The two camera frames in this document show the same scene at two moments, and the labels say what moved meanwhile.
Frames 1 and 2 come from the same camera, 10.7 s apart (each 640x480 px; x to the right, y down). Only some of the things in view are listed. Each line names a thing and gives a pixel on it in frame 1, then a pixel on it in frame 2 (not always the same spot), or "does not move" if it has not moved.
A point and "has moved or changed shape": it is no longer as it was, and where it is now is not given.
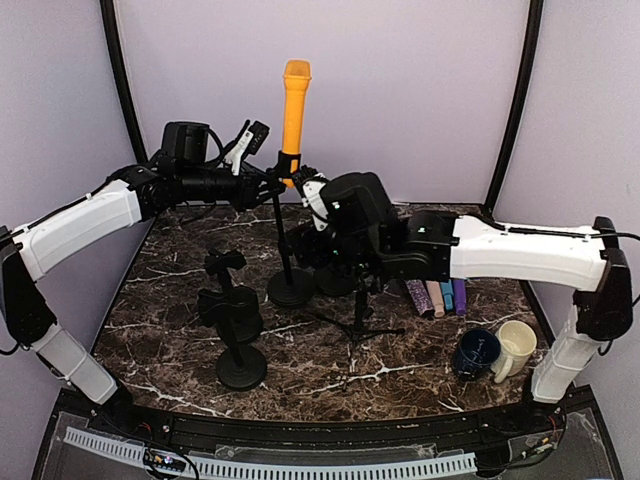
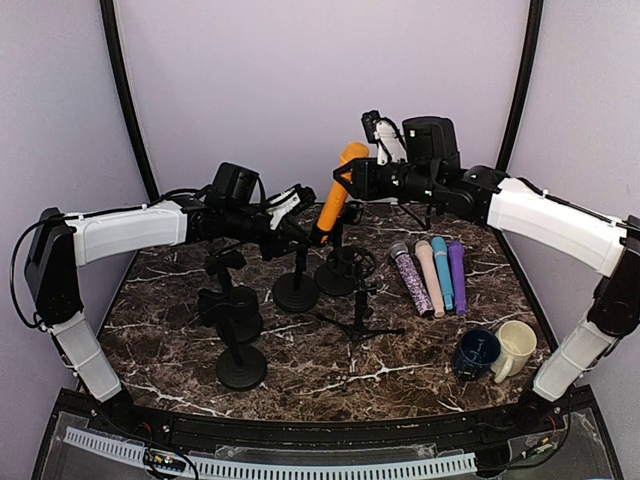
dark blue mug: [477, 350] does not move
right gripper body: [305, 243] → [379, 186]
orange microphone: [296, 73] → [352, 151]
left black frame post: [109, 20] does not move
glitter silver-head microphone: [421, 297] does not move
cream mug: [518, 342] does not move
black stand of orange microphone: [290, 288] has moved or changed shape
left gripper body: [243, 195] → [268, 250]
